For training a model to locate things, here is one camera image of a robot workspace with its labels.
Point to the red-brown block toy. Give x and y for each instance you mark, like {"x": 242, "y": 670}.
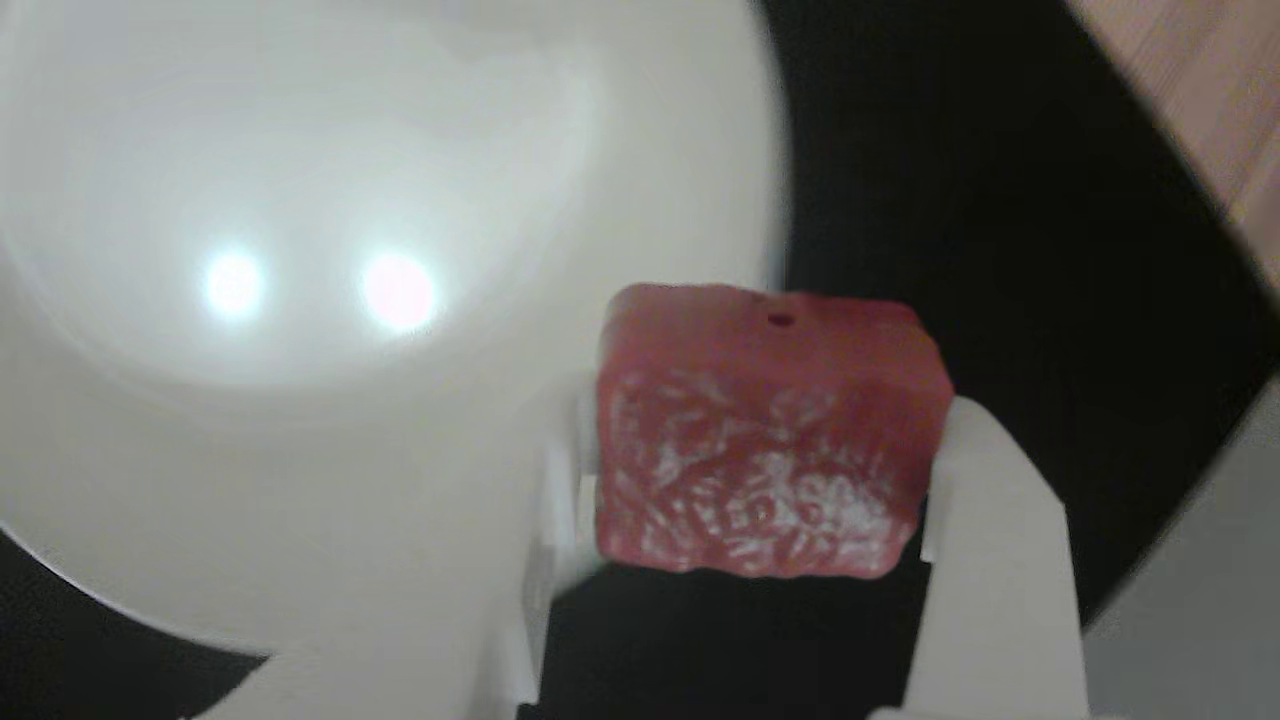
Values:
{"x": 770, "y": 440}

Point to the black desk mat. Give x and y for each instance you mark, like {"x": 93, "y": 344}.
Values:
{"x": 960, "y": 170}

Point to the white paper bowl navy band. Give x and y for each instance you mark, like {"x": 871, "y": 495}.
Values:
{"x": 300, "y": 450}

